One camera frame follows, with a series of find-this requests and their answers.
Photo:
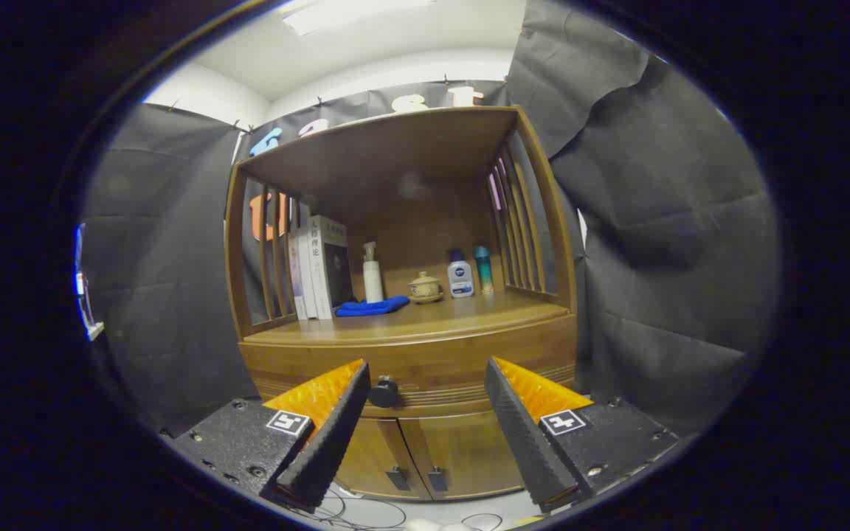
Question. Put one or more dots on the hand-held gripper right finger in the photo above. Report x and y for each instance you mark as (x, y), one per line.
(524, 442)

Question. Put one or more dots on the purple spine book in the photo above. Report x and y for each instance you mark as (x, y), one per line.
(296, 284)

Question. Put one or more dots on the teal slim bottle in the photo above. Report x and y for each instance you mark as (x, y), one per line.
(484, 273)

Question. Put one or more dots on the blue cloth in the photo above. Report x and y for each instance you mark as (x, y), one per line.
(370, 307)

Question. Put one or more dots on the beige lidded ceramic teacup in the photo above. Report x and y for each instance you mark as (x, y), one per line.
(424, 289)

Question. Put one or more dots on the wooden cabinet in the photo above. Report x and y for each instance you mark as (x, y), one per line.
(410, 147)

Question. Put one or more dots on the white book with black cover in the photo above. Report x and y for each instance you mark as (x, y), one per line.
(336, 269)

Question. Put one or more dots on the wooden cabinet door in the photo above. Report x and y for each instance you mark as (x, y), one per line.
(469, 450)
(373, 453)

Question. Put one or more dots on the white lotion bottle blue cap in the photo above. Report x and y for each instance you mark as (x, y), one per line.
(460, 279)

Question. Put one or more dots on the white pump bottle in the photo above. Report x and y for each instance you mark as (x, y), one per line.
(372, 284)

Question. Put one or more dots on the wooden drawer with black knob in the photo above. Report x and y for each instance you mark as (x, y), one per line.
(440, 365)

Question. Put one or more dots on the white and blue object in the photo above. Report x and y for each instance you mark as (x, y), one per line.
(88, 310)

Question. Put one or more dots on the white spine book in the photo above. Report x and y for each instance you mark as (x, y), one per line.
(308, 273)

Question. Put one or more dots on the wooden countertop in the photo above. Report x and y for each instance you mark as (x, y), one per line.
(462, 313)

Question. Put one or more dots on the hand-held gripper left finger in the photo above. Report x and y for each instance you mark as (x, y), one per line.
(325, 442)

